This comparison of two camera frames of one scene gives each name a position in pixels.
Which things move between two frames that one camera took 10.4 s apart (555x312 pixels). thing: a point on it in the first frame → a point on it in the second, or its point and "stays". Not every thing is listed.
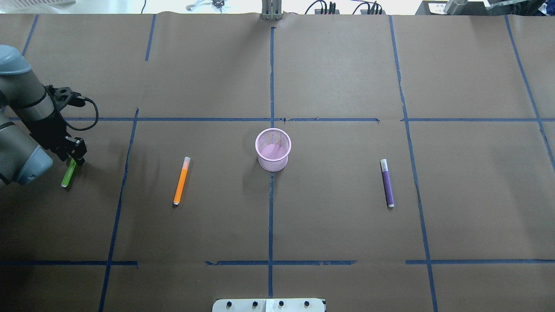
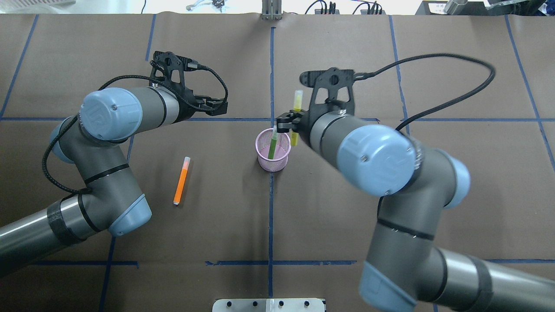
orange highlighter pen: x=186 y=163 stays
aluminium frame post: x=272 y=10 stays
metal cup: x=451 y=6 stays
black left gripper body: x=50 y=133 → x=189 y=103
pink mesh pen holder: x=272 y=146 stays
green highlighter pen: x=70 y=168 → x=273 y=143
